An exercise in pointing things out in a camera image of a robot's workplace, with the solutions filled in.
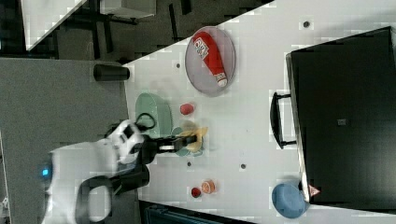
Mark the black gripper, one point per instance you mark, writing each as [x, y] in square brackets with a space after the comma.
[150, 147]

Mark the peeled yellow toy banana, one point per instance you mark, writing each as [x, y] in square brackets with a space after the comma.
[191, 129]

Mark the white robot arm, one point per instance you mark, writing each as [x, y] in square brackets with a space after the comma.
[82, 180]

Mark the green mug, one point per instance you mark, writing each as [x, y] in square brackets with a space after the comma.
[189, 141]

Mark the red toy strawberry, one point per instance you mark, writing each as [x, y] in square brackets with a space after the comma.
[186, 109]

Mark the orange slice toy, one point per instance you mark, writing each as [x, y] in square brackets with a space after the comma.
[208, 187]

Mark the green colander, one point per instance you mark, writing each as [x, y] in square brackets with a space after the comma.
[153, 111]

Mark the small red toy fruit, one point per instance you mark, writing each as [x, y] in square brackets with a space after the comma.
[195, 192]

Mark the black cup with green spatula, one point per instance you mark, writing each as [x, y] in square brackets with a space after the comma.
[130, 179]

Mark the grey round plate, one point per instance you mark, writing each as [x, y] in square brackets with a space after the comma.
[199, 74]

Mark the red ketchup bottle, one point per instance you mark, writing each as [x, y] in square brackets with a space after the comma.
[207, 49]

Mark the black cylinder cup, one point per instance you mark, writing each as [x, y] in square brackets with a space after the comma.
[102, 72]

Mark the blue bowl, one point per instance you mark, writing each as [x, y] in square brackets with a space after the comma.
[289, 201]

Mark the black toaster oven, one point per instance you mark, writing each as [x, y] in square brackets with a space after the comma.
[343, 100]

